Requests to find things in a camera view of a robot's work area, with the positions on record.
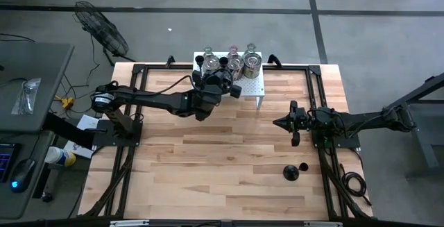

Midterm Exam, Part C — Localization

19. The black metal table stand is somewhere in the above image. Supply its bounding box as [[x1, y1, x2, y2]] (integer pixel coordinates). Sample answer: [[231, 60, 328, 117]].
[[382, 72, 444, 179]]

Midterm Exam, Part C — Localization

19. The white yellow wipes canister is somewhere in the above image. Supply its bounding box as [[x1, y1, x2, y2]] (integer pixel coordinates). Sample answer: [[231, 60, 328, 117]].
[[44, 146, 77, 167]]

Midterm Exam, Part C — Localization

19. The grey desk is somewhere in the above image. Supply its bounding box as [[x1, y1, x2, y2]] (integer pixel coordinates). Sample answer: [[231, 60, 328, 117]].
[[0, 129, 56, 220], [0, 41, 76, 133]]

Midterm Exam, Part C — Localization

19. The white perforated metal shelf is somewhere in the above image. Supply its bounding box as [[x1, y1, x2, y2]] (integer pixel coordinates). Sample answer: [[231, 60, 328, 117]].
[[191, 51, 266, 110]]

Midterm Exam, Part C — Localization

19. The black aluminium table frame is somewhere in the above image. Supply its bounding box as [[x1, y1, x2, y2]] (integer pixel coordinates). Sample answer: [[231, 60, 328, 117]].
[[78, 62, 375, 227]]

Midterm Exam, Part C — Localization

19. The coiled black cable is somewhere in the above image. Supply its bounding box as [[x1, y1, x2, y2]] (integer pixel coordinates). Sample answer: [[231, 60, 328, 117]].
[[339, 162, 373, 207]]

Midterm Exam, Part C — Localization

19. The yellow cable connector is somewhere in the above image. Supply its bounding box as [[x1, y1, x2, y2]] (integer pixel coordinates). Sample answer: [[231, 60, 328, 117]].
[[54, 94, 76, 110]]

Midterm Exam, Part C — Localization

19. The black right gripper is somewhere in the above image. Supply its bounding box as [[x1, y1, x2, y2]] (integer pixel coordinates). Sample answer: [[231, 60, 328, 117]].
[[273, 100, 313, 147]]

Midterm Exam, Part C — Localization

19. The white paper sheet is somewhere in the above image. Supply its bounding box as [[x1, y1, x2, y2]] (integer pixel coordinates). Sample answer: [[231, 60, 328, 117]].
[[63, 115, 102, 160]]

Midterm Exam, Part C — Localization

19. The black floor fan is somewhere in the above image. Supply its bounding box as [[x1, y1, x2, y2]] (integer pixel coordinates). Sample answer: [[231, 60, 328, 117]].
[[72, 0, 137, 67]]

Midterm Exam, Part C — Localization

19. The olive gold tin can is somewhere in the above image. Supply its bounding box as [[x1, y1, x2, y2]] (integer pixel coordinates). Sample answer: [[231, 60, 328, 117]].
[[242, 52, 264, 80]]

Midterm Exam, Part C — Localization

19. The silver metal bracket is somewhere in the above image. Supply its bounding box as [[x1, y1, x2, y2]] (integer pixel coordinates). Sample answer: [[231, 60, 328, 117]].
[[304, 221, 343, 227], [109, 219, 150, 227]]

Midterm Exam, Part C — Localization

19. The black computer mouse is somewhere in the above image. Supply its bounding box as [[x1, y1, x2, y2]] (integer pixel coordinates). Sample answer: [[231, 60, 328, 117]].
[[9, 158, 37, 193]]

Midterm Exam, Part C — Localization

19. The clear plastic bag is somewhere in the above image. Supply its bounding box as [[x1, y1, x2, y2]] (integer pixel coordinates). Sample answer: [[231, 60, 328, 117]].
[[11, 77, 42, 115]]

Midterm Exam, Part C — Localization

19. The black diagonal bar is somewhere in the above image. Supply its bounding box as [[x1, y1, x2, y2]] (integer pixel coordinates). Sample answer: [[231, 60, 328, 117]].
[[43, 111, 96, 149]]

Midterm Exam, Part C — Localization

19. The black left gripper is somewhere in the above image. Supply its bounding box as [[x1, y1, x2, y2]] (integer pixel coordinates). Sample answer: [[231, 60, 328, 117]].
[[192, 69, 243, 100]]

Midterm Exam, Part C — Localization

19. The backlit keyboard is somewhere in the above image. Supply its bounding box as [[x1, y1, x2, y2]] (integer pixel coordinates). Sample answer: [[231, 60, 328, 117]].
[[0, 142, 17, 183]]

